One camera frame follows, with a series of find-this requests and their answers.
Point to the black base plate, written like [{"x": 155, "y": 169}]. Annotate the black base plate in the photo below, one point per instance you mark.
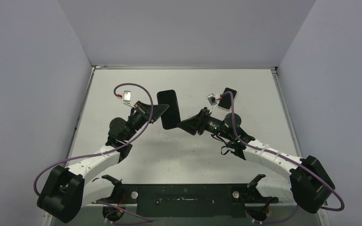
[{"x": 185, "y": 200}]

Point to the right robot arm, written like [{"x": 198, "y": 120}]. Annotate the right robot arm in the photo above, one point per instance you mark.
[{"x": 308, "y": 184}]

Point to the black phone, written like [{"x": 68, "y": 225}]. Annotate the black phone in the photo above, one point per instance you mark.
[{"x": 171, "y": 117}]

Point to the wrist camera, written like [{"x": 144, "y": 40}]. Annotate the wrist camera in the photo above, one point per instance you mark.
[
  {"x": 214, "y": 99},
  {"x": 125, "y": 97}
]

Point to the aluminium frame rail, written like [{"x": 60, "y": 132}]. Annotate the aluminium frame rail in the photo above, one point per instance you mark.
[{"x": 47, "y": 219}]

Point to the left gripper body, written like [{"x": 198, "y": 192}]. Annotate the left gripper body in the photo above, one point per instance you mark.
[{"x": 139, "y": 119}]

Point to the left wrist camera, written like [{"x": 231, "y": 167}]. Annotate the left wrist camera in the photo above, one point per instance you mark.
[{"x": 125, "y": 97}]

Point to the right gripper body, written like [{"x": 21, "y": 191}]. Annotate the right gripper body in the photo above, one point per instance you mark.
[{"x": 201, "y": 121}]

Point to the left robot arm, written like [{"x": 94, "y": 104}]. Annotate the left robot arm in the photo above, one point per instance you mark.
[{"x": 68, "y": 189}]

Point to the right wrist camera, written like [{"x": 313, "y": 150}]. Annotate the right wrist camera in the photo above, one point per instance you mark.
[{"x": 214, "y": 99}]

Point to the phone in beige case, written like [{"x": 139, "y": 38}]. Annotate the phone in beige case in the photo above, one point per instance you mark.
[{"x": 225, "y": 99}]

